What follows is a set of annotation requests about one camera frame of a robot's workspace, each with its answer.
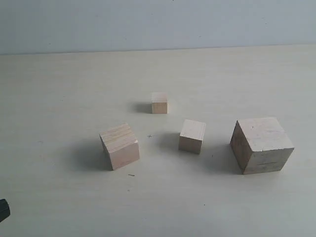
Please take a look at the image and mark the medium-large wooden cube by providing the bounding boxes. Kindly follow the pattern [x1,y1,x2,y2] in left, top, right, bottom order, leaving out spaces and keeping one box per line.
[99,123,140,170]

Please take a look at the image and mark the medium-small wooden cube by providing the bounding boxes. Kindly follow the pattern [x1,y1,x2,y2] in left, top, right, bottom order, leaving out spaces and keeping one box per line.
[178,119,206,154]

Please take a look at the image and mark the largest wooden cube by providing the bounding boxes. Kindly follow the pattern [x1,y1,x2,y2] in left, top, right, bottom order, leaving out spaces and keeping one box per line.
[230,117,294,175]

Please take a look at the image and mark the smallest wooden cube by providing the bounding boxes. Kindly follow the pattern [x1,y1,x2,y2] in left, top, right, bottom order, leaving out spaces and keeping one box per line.
[152,92,168,114]

